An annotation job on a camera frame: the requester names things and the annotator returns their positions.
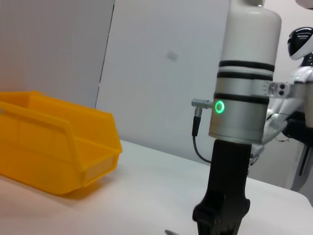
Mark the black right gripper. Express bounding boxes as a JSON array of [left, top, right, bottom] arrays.
[[192, 139, 252, 235]]

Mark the yellow plastic storage bin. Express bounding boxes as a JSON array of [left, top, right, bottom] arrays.
[[0, 90, 123, 196]]

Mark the white black robot head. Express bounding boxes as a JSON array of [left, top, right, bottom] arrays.
[[287, 26, 313, 61]]

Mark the right gripper cable with connector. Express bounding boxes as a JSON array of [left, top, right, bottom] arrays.
[[190, 97, 214, 164]]

